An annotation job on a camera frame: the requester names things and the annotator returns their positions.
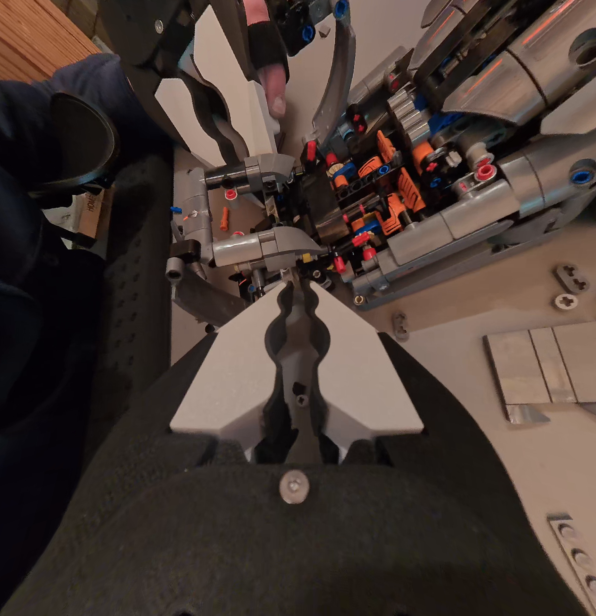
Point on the dark perforated panel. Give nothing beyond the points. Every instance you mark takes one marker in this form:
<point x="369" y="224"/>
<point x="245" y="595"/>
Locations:
<point x="134" y="288"/>

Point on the grey lego tile panel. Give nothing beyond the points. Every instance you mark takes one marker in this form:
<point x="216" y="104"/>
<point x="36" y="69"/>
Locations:
<point x="543" y="365"/>

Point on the grey lego car model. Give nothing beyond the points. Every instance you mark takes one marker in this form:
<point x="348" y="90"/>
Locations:
<point x="447" y="216"/>

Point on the person's left forearm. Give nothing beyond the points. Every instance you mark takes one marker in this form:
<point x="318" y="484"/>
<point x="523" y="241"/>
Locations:
<point x="19" y="110"/>

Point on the orange lego pin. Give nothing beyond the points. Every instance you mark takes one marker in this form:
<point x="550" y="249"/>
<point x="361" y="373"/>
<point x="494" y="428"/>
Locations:
<point x="224" y="219"/>

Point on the grey lego cross-hole beam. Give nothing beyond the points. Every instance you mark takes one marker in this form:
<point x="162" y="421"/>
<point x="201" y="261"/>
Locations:
<point x="401" y="326"/>
<point x="572" y="278"/>

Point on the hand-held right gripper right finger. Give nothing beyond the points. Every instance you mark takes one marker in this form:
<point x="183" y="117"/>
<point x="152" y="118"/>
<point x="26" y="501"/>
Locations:
<point x="370" y="385"/>

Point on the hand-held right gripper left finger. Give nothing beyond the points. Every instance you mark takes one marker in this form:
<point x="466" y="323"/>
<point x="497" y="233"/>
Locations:
<point x="216" y="385"/>

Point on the person's dark blue clothing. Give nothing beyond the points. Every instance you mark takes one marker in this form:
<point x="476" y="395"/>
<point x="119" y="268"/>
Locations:
<point x="28" y="337"/>

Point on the long thin grey studded plate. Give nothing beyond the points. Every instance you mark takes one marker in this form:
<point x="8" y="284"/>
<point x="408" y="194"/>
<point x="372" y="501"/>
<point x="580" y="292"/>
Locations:
<point x="579" y="558"/>

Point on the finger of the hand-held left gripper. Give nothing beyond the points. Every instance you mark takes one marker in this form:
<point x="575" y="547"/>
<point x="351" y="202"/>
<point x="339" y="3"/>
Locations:
<point x="182" y="115"/>
<point x="230" y="67"/>

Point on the cardboard box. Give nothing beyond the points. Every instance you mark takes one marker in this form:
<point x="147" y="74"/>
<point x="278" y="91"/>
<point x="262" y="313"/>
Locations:
<point x="88" y="216"/>

